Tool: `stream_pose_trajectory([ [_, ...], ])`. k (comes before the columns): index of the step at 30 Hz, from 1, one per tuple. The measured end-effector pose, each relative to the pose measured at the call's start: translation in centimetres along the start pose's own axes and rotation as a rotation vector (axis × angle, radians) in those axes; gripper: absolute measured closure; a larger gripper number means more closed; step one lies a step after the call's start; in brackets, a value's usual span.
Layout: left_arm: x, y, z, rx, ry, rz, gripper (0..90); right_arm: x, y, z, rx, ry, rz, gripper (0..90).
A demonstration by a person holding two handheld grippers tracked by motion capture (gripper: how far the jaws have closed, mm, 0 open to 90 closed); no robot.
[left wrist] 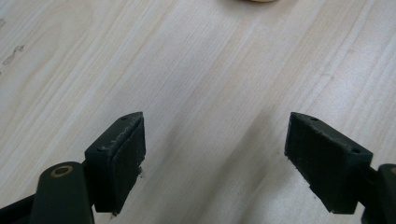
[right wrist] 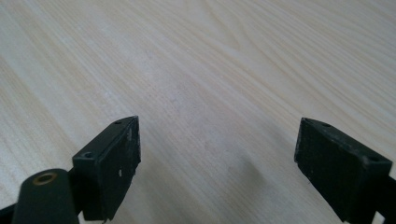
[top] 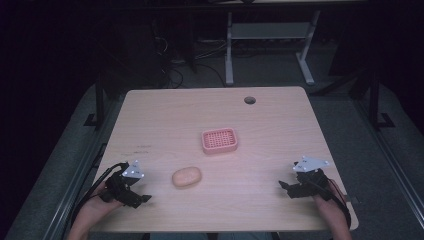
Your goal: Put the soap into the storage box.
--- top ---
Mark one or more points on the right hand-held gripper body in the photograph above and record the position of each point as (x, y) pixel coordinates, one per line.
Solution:
(308, 181)

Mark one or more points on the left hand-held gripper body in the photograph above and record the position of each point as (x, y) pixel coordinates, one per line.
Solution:
(120, 186)

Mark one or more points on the pink soap dish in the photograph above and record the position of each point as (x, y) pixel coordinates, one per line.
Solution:
(219, 140)

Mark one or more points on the person's left hand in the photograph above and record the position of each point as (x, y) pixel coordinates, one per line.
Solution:
(96, 204)

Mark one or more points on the person's right hand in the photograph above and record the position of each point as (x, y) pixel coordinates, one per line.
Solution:
(328, 205)

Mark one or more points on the black metal stand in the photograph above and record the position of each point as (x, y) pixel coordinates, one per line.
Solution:
(375, 100)
(98, 103)

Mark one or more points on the white metal desk frame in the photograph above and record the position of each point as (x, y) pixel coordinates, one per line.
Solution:
(270, 43)

